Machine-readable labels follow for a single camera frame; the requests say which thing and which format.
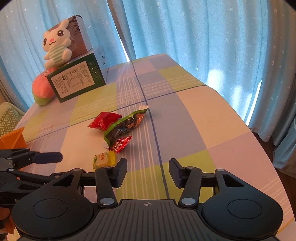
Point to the checkered tablecloth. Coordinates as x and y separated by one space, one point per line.
186 120

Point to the orange plastic tray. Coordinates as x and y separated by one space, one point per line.
13 140

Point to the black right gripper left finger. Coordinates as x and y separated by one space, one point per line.
107 178

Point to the left hand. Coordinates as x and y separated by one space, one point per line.
7 225

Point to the green zigzag cushion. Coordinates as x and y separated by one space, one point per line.
9 121

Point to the brown white upright box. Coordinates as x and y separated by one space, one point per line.
80 42

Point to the green dark snack wrapper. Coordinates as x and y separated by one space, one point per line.
124 126

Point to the white bunny plush toy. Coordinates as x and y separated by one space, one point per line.
56 45

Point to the cream sofa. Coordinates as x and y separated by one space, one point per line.
6 105

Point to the blue curtain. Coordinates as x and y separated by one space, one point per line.
245 50

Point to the green box with label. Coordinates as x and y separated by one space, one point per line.
80 75

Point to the pink green star plush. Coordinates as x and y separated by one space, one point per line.
41 88

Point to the yellow green candy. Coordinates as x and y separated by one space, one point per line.
105 159

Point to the small red foil candy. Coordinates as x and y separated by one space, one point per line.
118 145

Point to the grey curtain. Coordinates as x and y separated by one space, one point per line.
284 143

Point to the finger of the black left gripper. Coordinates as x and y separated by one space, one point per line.
47 158

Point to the red twisted candy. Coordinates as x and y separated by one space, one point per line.
104 120

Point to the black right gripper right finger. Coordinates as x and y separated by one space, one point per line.
189 179

